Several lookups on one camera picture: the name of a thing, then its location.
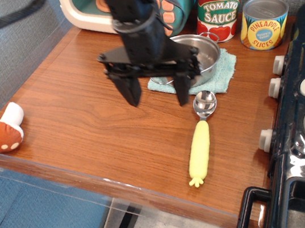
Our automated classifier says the black toy stove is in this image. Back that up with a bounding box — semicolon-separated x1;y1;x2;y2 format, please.
237;4;305;228

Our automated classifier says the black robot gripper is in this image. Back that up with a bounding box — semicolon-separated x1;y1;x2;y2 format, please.
97;16;200;107

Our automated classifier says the pineapple slices can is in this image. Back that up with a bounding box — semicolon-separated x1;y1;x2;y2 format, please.
240;0;289;50

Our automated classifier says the brown plush mushroom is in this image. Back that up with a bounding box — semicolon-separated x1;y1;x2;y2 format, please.
0;102;24;154

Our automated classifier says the light blue folded cloth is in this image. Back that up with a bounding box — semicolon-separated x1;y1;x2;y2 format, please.
148;48;237;95

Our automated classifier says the spoon with yellow handle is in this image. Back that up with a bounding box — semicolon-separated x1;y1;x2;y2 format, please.
189;90;218;188

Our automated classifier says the stainless steel pot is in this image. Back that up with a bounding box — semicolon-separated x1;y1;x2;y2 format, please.
144;29;226;94

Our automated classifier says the toy microwave oven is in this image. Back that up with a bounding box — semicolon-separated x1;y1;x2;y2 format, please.
59;0;197;36

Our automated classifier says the tomato sauce can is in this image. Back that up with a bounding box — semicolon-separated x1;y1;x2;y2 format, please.
197;0;240;43

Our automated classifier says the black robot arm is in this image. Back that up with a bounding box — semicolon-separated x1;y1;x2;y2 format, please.
98;0;200;106

